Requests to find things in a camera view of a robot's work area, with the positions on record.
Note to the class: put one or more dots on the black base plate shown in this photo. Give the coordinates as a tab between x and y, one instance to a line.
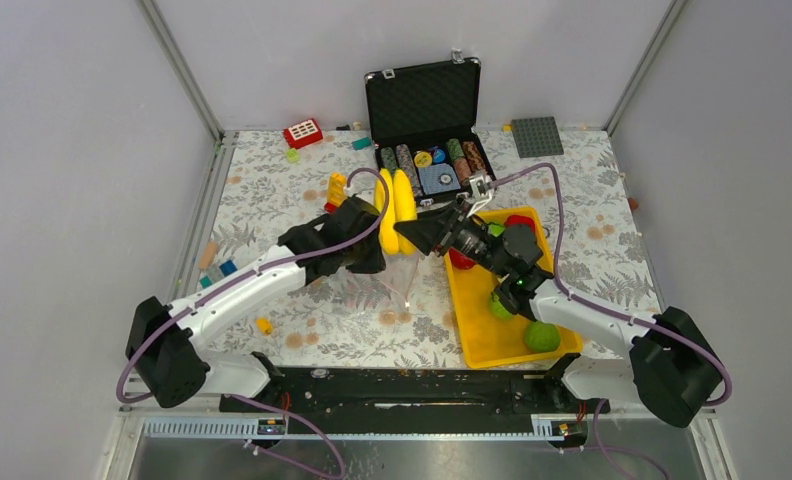
423	401

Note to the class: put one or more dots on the red toy pepper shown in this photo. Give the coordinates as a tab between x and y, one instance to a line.
517	219

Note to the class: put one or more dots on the small yellow block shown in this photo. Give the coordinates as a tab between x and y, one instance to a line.
264	325

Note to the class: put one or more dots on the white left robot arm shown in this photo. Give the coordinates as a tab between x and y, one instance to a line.
168	344

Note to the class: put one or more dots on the grey lego baseplate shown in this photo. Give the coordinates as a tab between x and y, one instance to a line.
537	137

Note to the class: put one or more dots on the red white toy block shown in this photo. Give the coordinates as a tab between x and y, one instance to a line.
303	134

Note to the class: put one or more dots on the green striped toy watermelon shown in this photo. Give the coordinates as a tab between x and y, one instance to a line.
496	229

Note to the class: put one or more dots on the wooden cylinder block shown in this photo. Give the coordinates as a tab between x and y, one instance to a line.
208	256

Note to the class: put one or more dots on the red toy apple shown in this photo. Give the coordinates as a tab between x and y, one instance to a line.
459	260

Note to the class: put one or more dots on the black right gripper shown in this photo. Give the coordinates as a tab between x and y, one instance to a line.
439	232

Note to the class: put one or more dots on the green toy lime front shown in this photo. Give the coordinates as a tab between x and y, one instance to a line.
540	337

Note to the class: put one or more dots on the clear zip top bag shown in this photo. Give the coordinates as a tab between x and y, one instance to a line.
399	276

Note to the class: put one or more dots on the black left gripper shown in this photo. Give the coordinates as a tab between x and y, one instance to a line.
376	263

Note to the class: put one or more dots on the floral table mat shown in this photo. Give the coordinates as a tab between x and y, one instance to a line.
351	320

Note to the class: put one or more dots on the green toy lime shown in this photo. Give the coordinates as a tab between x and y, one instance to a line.
540	337
497	309

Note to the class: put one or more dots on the yellow blue block tower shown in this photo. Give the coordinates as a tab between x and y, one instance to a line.
335	193

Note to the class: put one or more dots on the teal small block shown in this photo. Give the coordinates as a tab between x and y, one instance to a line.
361	143

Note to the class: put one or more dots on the yellow toy banana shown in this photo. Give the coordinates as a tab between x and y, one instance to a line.
401	207

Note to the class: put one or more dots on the black poker chip case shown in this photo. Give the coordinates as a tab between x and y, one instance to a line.
422	122

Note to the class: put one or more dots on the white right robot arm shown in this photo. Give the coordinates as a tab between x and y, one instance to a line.
663	361

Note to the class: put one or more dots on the yellow plastic tray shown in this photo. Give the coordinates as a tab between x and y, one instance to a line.
486	341

